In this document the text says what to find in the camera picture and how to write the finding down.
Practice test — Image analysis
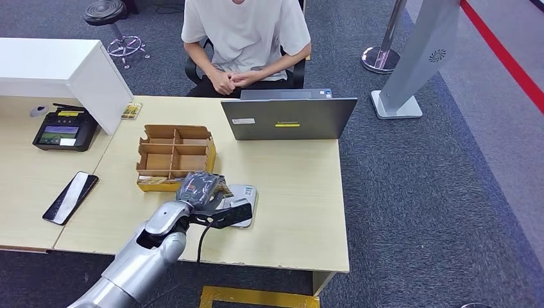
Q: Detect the black round stool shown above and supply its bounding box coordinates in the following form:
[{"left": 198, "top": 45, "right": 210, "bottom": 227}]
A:
[{"left": 81, "top": 0, "right": 151, "bottom": 70}]

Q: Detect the grey laptop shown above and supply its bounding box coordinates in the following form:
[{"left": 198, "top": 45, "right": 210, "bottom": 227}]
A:
[{"left": 220, "top": 88, "right": 359, "bottom": 142}]

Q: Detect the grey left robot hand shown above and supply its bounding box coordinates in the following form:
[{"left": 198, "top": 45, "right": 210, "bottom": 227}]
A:
[{"left": 175, "top": 171, "right": 226, "bottom": 212}]

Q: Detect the red floor tape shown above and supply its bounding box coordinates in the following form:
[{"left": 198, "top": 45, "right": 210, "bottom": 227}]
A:
[{"left": 460, "top": 0, "right": 544, "bottom": 115}]

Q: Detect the yellow floor tape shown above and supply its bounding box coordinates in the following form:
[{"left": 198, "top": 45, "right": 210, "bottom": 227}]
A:
[{"left": 198, "top": 286, "right": 320, "bottom": 308}]

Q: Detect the grey card reader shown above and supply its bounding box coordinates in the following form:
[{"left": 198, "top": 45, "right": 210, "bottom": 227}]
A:
[{"left": 214, "top": 184, "right": 259, "bottom": 229}]

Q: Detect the yellow printed card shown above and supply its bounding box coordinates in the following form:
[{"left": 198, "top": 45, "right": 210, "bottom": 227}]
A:
[{"left": 121, "top": 101, "right": 144, "bottom": 121}]

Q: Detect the black camera cable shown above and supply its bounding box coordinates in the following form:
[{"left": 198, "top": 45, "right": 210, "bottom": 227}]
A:
[{"left": 196, "top": 224, "right": 212, "bottom": 264}]

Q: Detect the black payment terminal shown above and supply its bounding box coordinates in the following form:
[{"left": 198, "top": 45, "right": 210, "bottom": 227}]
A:
[{"left": 31, "top": 103, "right": 99, "bottom": 153}]

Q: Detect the grey kiosk stand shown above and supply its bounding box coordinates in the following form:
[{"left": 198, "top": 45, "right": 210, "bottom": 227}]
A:
[{"left": 370, "top": 0, "right": 462, "bottom": 120}]

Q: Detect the pale wrist camera, black bracket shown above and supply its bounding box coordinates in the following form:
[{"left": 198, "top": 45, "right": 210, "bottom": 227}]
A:
[{"left": 189, "top": 197, "right": 253, "bottom": 230}]

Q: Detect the person's left hand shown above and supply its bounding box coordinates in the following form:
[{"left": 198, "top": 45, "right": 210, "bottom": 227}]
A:
[{"left": 232, "top": 71, "right": 267, "bottom": 89}]

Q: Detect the white desk shelf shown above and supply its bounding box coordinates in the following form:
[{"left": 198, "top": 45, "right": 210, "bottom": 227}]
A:
[{"left": 0, "top": 37, "right": 134, "bottom": 136}]

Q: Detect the black smartphone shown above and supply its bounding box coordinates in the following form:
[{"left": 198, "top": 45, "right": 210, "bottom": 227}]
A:
[{"left": 41, "top": 171, "right": 100, "bottom": 227}]

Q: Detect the person's right hand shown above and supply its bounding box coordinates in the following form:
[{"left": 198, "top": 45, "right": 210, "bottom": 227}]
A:
[{"left": 209, "top": 70, "right": 237, "bottom": 96}]

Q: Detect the person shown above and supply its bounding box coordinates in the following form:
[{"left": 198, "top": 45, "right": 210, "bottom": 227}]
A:
[{"left": 180, "top": 0, "right": 312, "bottom": 99}]

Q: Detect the divided cardboard box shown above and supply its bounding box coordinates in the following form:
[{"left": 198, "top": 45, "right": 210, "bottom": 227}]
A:
[{"left": 135, "top": 124, "right": 217, "bottom": 193}]

